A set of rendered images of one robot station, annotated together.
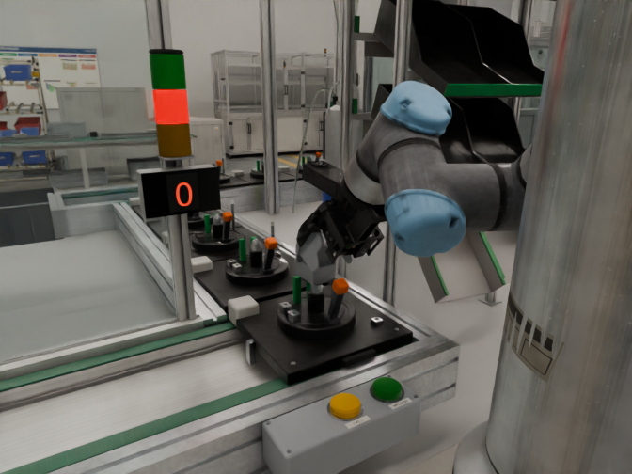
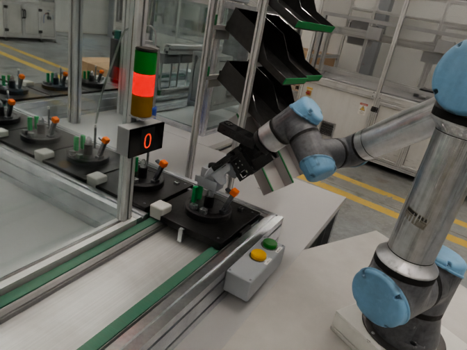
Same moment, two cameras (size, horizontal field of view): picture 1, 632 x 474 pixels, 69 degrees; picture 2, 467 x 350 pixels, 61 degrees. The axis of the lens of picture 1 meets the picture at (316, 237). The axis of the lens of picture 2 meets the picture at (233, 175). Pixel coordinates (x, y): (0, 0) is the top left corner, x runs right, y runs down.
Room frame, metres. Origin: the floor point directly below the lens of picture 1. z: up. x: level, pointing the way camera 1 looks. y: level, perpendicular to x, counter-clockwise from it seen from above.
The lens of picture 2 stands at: (-0.15, 0.52, 1.53)
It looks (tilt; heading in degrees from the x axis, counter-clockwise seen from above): 23 degrees down; 327
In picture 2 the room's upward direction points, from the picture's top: 11 degrees clockwise
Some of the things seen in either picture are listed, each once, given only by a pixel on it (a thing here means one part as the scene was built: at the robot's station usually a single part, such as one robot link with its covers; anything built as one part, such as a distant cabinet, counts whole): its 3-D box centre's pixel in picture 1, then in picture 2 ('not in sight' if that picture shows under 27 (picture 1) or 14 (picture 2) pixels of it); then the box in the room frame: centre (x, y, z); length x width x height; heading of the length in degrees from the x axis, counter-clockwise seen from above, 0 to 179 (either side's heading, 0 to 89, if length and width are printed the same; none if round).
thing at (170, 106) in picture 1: (171, 106); (143, 83); (0.74, 0.22, 1.33); 0.05 x 0.05 x 0.05
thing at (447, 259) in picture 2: not in sight; (427, 273); (0.21, -0.26, 1.08); 0.13 x 0.12 x 0.14; 96
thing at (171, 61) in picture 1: (167, 71); (145, 62); (0.74, 0.22, 1.38); 0.05 x 0.05 x 0.05
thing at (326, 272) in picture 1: (311, 256); (208, 174); (0.75, 0.01, 1.09); 0.08 x 0.04 x 0.07; 31
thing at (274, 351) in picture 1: (316, 324); (206, 214); (0.74, 0.00, 0.96); 0.24 x 0.24 x 0.02; 31
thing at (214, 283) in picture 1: (256, 255); (142, 170); (0.96, 0.13, 1.01); 0.24 x 0.24 x 0.13; 31
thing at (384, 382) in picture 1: (387, 390); (269, 244); (0.55, -0.10, 0.96); 0.04 x 0.04 x 0.02
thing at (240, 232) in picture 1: (217, 228); not in sight; (1.17, 0.26, 1.01); 0.24 x 0.24 x 0.13; 31
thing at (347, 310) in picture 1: (316, 314); (208, 208); (0.74, 0.00, 0.98); 0.14 x 0.14 x 0.02
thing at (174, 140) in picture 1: (174, 139); (142, 104); (0.74, 0.22, 1.28); 0.05 x 0.05 x 0.05
